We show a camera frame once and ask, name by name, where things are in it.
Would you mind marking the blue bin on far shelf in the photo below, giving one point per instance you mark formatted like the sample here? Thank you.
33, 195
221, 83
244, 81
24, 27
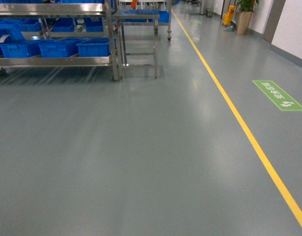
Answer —
95, 47

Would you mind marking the stainless steel small table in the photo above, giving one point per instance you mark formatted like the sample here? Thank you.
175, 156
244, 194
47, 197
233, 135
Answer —
142, 17

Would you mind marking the tall planter with plant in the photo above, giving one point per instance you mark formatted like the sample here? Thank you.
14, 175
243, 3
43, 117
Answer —
245, 9

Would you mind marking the stainless steel flow rack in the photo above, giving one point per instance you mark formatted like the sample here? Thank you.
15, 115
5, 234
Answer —
73, 10

